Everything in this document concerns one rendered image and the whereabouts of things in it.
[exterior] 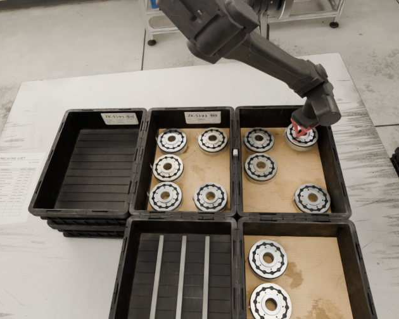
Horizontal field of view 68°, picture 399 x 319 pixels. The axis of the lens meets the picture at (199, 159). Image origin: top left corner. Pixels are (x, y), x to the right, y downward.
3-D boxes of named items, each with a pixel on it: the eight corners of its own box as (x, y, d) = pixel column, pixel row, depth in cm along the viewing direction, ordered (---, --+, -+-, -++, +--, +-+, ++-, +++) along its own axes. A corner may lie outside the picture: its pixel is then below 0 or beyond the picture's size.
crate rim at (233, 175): (149, 111, 106) (147, 107, 104) (234, 110, 103) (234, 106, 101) (130, 218, 85) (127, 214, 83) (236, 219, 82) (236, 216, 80)
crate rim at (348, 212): (234, 110, 103) (234, 106, 101) (323, 109, 101) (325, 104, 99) (236, 219, 82) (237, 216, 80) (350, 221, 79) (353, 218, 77)
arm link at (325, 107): (317, 60, 76) (288, 80, 81) (330, 92, 70) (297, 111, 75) (339, 83, 83) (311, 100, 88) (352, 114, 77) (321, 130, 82)
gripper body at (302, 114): (329, 115, 92) (338, 98, 85) (305, 130, 89) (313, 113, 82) (313, 102, 95) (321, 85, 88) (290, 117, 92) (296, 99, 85)
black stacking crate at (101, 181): (80, 130, 117) (67, 110, 107) (154, 129, 114) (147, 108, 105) (47, 227, 95) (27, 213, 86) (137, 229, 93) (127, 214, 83)
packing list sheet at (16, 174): (-6, 154, 128) (-7, 153, 127) (47, 149, 127) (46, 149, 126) (-36, 227, 110) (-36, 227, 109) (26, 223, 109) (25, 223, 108)
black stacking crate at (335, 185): (234, 128, 111) (235, 107, 102) (316, 127, 109) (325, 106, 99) (236, 231, 90) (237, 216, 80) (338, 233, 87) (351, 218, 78)
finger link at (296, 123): (315, 135, 98) (325, 116, 90) (299, 146, 95) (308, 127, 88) (300, 123, 101) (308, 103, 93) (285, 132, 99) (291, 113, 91)
